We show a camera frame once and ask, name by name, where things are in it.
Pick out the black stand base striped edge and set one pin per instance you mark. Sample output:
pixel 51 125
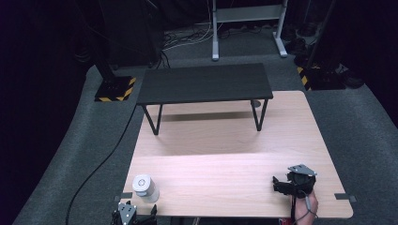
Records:
pixel 322 79
pixel 114 89

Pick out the white desk frame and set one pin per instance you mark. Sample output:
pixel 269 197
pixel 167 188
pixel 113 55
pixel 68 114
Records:
pixel 247 14

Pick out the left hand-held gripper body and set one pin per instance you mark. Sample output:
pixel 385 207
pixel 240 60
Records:
pixel 127 213

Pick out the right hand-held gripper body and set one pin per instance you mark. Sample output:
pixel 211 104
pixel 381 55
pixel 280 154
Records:
pixel 301 181

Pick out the person's right hand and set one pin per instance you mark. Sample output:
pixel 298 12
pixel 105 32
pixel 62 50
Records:
pixel 303 208

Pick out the black shelf riser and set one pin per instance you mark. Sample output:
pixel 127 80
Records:
pixel 205 82

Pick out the white cup with lid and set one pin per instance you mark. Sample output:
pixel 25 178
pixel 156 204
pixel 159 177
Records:
pixel 145 188

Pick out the dark shoe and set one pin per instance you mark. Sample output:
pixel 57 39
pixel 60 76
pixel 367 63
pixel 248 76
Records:
pixel 353 80

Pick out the grey tape piece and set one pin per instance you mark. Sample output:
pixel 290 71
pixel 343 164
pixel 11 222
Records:
pixel 344 197
pixel 124 196

